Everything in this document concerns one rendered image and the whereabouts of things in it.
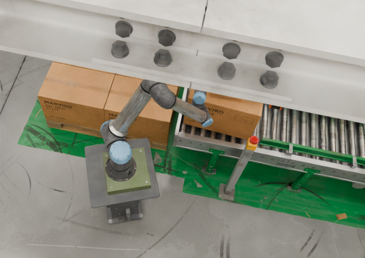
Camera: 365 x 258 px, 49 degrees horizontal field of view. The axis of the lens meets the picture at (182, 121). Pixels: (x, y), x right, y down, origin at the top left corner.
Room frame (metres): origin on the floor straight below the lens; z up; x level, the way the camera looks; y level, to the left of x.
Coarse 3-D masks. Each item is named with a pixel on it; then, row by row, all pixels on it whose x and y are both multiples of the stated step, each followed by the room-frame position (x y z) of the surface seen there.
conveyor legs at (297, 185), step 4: (212, 160) 1.69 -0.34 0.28; (216, 160) 1.69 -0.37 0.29; (208, 164) 1.70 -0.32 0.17; (212, 164) 1.69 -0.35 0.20; (208, 168) 1.69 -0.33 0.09; (212, 168) 1.69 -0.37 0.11; (208, 172) 1.69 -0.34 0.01; (300, 176) 1.71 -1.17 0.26; (296, 180) 1.72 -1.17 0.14; (300, 180) 1.68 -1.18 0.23; (304, 180) 1.68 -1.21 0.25; (292, 184) 1.72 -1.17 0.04; (296, 184) 1.68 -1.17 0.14; (300, 184) 1.68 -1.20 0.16; (292, 188) 1.68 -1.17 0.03; (296, 188) 1.68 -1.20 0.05
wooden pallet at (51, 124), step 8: (48, 120) 1.85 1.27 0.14; (56, 128) 1.85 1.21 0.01; (64, 128) 1.86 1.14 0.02; (72, 128) 1.87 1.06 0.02; (80, 128) 1.89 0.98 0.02; (88, 128) 1.84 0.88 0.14; (96, 136) 1.84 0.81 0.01; (128, 136) 1.84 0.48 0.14; (152, 144) 1.84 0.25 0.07; (160, 144) 1.84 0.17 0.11
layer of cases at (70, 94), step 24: (48, 72) 2.12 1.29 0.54; (72, 72) 2.17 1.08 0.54; (96, 72) 2.22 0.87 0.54; (48, 96) 1.86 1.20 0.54; (72, 96) 1.91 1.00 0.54; (96, 96) 1.96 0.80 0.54; (120, 96) 2.01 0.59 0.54; (72, 120) 1.85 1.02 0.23; (96, 120) 1.85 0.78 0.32; (144, 120) 1.84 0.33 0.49; (168, 120) 1.86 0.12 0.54
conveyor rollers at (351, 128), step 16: (304, 112) 2.22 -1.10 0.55; (192, 128) 1.82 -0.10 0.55; (256, 128) 1.95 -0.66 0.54; (272, 128) 1.99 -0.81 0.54; (304, 128) 2.04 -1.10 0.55; (320, 128) 2.09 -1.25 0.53; (352, 128) 2.14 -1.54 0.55; (304, 144) 1.87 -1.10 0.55; (320, 144) 1.92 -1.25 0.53; (352, 144) 1.97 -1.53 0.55; (336, 160) 1.78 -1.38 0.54
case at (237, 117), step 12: (192, 96) 1.87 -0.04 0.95; (216, 96) 1.91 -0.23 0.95; (228, 96) 1.94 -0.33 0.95; (216, 108) 1.83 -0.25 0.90; (228, 108) 1.83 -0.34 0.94; (240, 108) 1.84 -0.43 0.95; (252, 108) 1.87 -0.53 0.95; (192, 120) 1.84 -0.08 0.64; (216, 120) 1.83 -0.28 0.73; (228, 120) 1.82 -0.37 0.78; (240, 120) 1.82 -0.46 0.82; (252, 120) 1.81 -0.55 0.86; (228, 132) 1.82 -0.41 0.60; (240, 132) 1.81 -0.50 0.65; (252, 132) 1.81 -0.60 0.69
